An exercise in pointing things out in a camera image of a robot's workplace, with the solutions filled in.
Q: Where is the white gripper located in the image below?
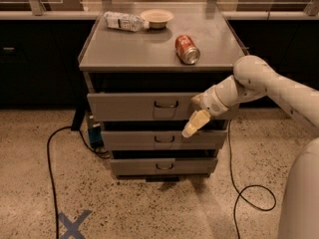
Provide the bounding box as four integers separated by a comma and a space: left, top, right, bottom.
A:
181, 76, 265, 138

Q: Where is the grey top drawer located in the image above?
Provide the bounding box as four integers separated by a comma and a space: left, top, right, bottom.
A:
88, 93, 200, 121

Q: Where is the grey drawer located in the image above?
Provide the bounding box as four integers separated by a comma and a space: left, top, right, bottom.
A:
88, 93, 200, 121
102, 130, 226, 150
111, 158, 218, 176

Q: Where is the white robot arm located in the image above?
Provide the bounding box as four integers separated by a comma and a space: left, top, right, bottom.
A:
182, 55, 319, 239

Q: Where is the grey bottom drawer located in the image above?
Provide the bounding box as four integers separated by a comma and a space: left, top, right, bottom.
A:
111, 158, 218, 176

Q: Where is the grey metal drawer cabinet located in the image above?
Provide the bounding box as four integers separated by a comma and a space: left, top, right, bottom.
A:
80, 2, 244, 178

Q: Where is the grey middle drawer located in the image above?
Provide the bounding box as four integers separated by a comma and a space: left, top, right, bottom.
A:
102, 130, 226, 150

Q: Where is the orange soda can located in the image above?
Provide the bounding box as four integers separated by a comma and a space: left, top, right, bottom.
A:
175, 35, 200, 65

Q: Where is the beige paper bowl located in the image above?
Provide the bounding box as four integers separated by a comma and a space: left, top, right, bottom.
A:
141, 9, 173, 29

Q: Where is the blue box behind cabinet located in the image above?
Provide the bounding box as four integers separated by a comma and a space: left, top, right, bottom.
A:
87, 116, 104, 148

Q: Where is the clear plastic water bottle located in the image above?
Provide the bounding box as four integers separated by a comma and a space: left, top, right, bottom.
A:
104, 11, 150, 32

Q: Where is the blue tape cross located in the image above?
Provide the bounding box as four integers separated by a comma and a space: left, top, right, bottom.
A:
58, 210, 92, 239

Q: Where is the black cable right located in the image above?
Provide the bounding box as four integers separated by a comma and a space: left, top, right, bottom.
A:
226, 119, 277, 239

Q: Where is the black power cable left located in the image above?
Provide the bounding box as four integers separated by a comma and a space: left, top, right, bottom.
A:
46, 110, 111, 239

